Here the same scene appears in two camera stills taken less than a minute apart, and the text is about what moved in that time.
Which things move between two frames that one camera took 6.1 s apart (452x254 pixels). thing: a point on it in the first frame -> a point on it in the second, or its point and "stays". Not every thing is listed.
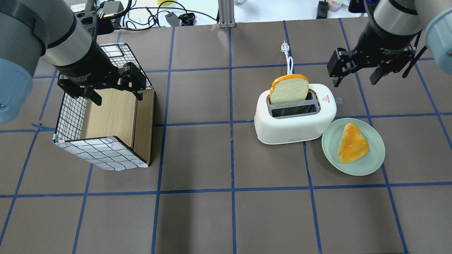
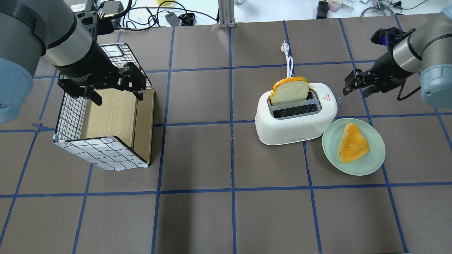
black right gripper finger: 340,64 -> 356,79
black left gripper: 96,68 stays
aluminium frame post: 226,8 stays
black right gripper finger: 385,68 -> 370,90
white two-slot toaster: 299,122 stays
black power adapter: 173,19 stays
